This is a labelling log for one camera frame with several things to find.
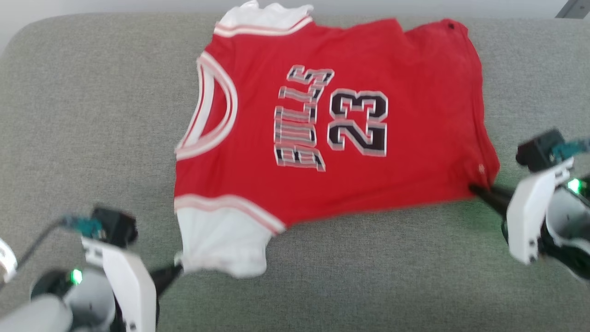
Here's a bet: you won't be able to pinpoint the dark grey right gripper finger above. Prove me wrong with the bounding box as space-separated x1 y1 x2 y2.
468 184 515 217

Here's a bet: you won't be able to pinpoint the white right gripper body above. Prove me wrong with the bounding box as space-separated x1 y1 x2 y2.
502 158 575 266

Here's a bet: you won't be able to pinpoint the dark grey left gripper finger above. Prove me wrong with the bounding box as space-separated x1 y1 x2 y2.
150 264 184 296

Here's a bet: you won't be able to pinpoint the grey vertical wall strip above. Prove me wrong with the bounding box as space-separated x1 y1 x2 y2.
555 0 590 19

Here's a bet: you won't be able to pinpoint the red basketball jersey white sleeves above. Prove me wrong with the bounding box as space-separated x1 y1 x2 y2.
174 0 501 279

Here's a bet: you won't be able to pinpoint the grey fabric covered table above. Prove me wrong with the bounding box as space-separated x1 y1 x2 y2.
0 13 590 332

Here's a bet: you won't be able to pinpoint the black cable teal connector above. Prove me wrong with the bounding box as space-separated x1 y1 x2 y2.
551 137 590 163
14 214 103 277

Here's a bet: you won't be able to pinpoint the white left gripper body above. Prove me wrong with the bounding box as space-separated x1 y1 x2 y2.
82 236 158 332

